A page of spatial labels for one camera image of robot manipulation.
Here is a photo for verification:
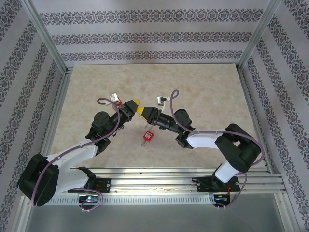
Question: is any grey metal panel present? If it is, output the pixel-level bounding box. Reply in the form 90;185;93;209
24;204;288;232

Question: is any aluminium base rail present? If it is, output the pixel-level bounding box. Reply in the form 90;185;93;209
24;166;283;194

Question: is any aluminium corner post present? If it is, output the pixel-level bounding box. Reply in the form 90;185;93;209
238;0;283;71
23;0;70;74

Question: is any perforated metal cable tray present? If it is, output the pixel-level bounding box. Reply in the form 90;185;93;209
50;194;234;205

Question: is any aluminium side rail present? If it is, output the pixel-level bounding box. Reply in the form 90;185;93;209
40;69;72;158
238;67;284;177

